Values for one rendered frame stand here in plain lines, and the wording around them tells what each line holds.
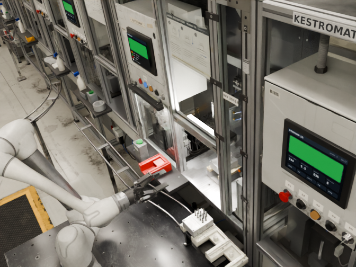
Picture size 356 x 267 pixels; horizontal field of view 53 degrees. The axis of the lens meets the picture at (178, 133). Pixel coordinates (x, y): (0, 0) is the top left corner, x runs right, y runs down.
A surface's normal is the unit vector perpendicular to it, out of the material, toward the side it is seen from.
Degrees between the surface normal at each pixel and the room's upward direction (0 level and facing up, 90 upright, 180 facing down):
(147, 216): 0
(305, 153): 90
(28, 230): 0
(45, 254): 0
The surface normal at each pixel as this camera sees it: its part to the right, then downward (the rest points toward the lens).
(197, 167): -0.11, -0.80
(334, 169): -0.83, 0.40
